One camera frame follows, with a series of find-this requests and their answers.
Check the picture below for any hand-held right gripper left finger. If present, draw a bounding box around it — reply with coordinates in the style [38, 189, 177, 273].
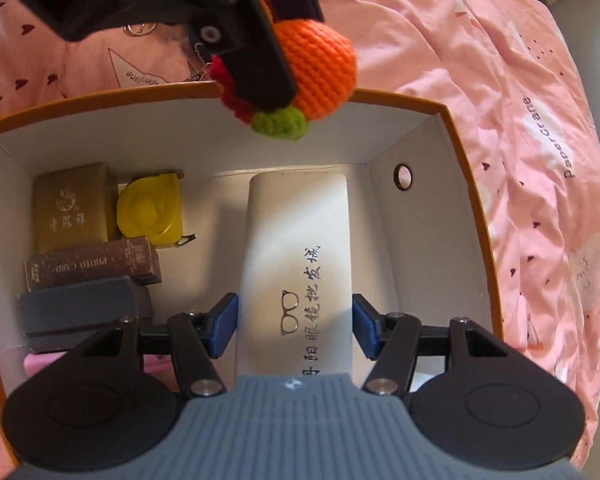
[80, 292, 241, 397]

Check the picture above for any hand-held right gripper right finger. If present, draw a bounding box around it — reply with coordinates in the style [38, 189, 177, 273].
[351, 292, 503, 396]

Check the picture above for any orange crochet keychain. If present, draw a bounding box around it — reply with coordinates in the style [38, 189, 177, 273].
[211, 0, 357, 140]

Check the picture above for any orange cardboard box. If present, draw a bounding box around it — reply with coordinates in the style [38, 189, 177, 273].
[0, 82, 506, 468]

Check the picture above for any white glasses case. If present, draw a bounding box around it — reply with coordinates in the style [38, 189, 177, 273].
[232, 172, 353, 378]

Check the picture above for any yellow tape measure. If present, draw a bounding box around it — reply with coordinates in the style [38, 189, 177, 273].
[116, 172, 196, 250]

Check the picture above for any brown photo card box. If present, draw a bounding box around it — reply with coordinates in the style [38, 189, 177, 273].
[24, 236, 163, 292]

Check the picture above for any dark grey box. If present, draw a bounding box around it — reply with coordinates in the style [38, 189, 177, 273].
[19, 277, 153, 353]

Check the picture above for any pink leather key case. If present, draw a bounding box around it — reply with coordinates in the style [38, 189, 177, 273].
[22, 351, 171, 376]

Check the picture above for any gold jewelry box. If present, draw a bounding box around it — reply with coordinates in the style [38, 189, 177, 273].
[32, 161, 121, 256]

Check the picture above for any pink printed duvet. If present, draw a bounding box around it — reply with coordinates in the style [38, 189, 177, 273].
[0, 0, 600, 480]

